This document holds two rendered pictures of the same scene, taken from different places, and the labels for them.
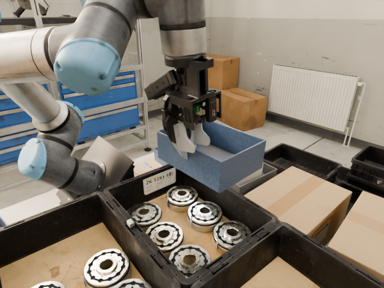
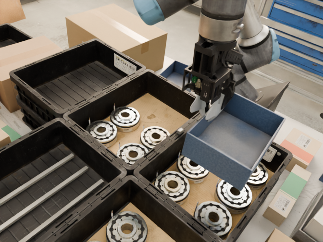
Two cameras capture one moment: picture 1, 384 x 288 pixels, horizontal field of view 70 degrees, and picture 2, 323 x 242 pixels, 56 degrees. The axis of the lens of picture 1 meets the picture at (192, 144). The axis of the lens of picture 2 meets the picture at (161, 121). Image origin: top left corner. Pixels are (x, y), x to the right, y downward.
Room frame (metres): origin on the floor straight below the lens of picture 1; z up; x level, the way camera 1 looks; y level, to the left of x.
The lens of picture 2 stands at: (0.26, -0.47, 1.58)
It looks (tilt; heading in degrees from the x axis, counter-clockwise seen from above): 43 degrees down; 73
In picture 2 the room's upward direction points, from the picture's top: 9 degrees clockwise
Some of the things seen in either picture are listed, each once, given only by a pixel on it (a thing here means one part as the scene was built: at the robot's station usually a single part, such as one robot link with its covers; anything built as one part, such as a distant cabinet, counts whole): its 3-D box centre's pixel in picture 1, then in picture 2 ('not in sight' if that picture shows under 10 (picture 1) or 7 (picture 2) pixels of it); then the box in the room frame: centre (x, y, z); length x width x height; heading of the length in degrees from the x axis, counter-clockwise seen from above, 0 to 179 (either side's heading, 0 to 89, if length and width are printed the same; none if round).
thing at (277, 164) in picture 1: (292, 191); not in sight; (1.41, -0.63, 0.37); 0.40 x 0.30 x 0.45; 42
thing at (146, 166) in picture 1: (150, 176); (296, 151); (1.02, 0.19, 0.74); 0.16 x 0.12 x 0.07; 38
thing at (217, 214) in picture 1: (204, 212); (234, 192); (0.63, -0.04, 0.86); 0.10 x 0.10 x 0.01
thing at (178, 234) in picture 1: (163, 235); (193, 164); (0.54, 0.07, 0.86); 0.10 x 0.10 x 0.01
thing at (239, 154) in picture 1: (209, 149); (234, 135); (0.56, -0.04, 1.10); 0.20 x 0.15 x 0.07; 43
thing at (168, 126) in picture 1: (174, 120); not in sight; (0.49, 0.03, 1.20); 0.05 x 0.02 x 0.09; 131
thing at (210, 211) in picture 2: (232, 232); (213, 217); (0.54, -0.11, 0.86); 0.05 x 0.05 x 0.01
